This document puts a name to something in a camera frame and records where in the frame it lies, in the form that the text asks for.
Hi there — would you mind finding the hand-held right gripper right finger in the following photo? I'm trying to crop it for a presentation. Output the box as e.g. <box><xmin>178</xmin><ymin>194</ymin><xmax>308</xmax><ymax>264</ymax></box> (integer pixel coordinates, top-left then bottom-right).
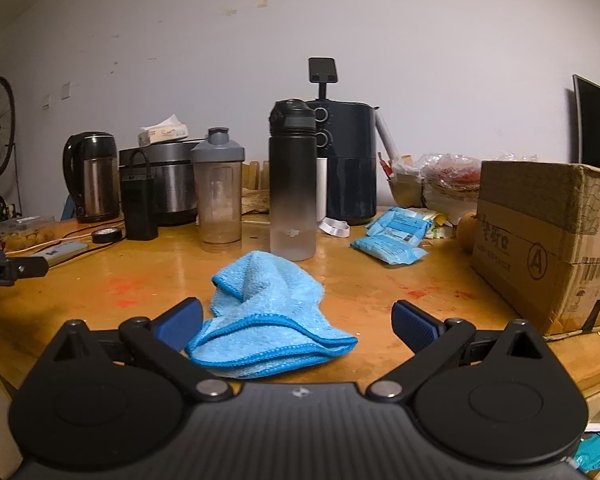
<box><xmin>366</xmin><ymin>300</ymin><xmax>548</xmax><ymax>403</ymax></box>

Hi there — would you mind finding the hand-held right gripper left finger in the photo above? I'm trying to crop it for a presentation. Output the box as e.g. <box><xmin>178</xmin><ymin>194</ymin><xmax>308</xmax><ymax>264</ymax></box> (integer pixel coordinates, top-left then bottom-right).
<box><xmin>54</xmin><ymin>297</ymin><xmax>231</xmax><ymax>403</ymax></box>

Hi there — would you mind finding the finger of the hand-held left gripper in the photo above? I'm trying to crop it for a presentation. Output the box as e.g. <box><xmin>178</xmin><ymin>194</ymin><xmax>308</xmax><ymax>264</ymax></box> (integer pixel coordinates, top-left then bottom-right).
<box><xmin>0</xmin><ymin>249</ymin><xmax>49</xmax><ymax>287</ymax></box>

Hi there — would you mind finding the blue microfiber cloth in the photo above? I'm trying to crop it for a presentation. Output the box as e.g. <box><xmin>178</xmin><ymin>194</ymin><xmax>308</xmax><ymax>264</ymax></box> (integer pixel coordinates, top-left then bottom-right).
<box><xmin>185</xmin><ymin>250</ymin><xmax>358</xmax><ymax>380</ymax></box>

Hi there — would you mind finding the grey bottle lid with handle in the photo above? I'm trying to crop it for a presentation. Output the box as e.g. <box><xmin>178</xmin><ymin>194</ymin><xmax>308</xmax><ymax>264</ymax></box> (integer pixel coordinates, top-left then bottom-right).
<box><xmin>190</xmin><ymin>127</ymin><xmax>246</xmax><ymax>253</ymax></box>

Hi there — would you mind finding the clear snack container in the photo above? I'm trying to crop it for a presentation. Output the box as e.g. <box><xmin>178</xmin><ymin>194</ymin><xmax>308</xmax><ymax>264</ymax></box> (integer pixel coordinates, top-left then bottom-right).
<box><xmin>0</xmin><ymin>216</ymin><xmax>57</xmax><ymax>253</ymax></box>

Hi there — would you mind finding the blue plastic packet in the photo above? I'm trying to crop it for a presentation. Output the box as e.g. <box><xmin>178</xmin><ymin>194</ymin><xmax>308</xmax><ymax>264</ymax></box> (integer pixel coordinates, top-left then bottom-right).
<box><xmin>367</xmin><ymin>207</ymin><xmax>433</xmax><ymax>241</ymax></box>
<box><xmin>351</xmin><ymin>234</ymin><xmax>429</xmax><ymax>266</ymax></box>

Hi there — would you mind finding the black tape roll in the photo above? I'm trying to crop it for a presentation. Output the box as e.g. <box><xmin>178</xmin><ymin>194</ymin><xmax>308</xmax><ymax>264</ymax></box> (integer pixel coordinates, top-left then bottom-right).
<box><xmin>91</xmin><ymin>227</ymin><xmax>125</xmax><ymax>244</ymax></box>

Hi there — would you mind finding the yellow-green snack packet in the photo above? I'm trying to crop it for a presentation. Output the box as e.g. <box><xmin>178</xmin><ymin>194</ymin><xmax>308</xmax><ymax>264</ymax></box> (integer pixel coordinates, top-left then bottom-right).
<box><xmin>425</xmin><ymin>210</ymin><xmax>456</xmax><ymax>240</ymax></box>

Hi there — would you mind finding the brown round fruit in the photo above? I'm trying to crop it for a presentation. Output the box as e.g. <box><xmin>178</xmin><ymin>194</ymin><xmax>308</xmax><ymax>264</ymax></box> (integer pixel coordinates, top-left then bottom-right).
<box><xmin>455</xmin><ymin>211</ymin><xmax>478</xmax><ymax>253</ymax></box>

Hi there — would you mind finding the black steel electric kettle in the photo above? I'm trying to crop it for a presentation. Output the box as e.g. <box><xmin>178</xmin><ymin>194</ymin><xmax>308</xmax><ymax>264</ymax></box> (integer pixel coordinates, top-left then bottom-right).
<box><xmin>62</xmin><ymin>131</ymin><xmax>121</xmax><ymax>224</ymax></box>

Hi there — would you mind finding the brown paper bag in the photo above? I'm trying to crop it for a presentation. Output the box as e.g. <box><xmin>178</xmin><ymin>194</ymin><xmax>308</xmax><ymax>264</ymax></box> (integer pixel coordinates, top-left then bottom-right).
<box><xmin>240</xmin><ymin>190</ymin><xmax>271</xmax><ymax>217</ymax></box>

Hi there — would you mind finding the silver rice cooker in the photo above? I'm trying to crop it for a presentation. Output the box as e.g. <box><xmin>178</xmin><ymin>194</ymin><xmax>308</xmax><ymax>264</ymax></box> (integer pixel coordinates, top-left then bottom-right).
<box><xmin>118</xmin><ymin>140</ymin><xmax>206</xmax><ymax>227</ymax></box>

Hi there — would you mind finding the clear plastic food bag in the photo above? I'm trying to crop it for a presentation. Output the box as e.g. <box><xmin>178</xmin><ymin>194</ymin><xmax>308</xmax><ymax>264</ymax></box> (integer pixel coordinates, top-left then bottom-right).
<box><xmin>420</xmin><ymin>152</ymin><xmax>482</xmax><ymax>211</ymax></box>

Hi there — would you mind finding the cardboard box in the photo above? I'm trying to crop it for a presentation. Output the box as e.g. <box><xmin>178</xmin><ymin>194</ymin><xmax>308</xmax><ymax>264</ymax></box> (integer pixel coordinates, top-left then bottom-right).
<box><xmin>470</xmin><ymin>160</ymin><xmax>600</xmax><ymax>336</ymax></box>

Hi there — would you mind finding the wooden chair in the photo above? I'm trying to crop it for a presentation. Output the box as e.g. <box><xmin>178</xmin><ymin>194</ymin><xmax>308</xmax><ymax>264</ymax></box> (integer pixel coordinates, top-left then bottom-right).
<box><xmin>240</xmin><ymin>160</ymin><xmax>271</xmax><ymax>192</ymax></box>

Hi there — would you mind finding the dark blue air fryer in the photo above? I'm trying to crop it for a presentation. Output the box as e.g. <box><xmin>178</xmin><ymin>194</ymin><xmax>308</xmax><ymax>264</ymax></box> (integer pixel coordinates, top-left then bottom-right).
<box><xmin>305</xmin><ymin>101</ymin><xmax>379</xmax><ymax>226</ymax></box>

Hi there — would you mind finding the black frosted water bottle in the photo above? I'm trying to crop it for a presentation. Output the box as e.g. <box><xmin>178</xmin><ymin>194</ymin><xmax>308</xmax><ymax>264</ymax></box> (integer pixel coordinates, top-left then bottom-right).
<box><xmin>268</xmin><ymin>99</ymin><xmax>318</xmax><ymax>262</ymax></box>

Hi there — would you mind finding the tissue box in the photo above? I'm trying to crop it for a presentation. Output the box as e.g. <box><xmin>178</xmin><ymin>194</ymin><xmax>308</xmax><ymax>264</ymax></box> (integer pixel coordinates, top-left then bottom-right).
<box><xmin>137</xmin><ymin>115</ymin><xmax>190</xmax><ymax>147</ymax></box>

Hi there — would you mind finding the white paper tube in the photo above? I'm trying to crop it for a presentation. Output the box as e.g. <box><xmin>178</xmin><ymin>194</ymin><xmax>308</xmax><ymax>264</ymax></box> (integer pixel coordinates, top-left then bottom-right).
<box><xmin>375</xmin><ymin>110</ymin><xmax>400</xmax><ymax>161</ymax></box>

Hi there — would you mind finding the black phone stand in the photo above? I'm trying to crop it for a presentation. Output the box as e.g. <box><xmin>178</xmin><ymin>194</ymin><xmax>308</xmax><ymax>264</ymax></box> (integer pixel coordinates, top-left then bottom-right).
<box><xmin>308</xmin><ymin>57</ymin><xmax>339</xmax><ymax>103</ymax></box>

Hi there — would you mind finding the flat-screen television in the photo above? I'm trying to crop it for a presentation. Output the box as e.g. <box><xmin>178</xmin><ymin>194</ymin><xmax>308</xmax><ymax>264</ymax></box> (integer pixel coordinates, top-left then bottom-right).
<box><xmin>572</xmin><ymin>74</ymin><xmax>600</xmax><ymax>176</ymax></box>

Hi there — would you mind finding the white cable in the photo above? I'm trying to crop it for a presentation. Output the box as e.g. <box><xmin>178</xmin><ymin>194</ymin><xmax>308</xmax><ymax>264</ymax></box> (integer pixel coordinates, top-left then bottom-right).
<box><xmin>5</xmin><ymin>224</ymin><xmax>97</xmax><ymax>256</ymax></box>

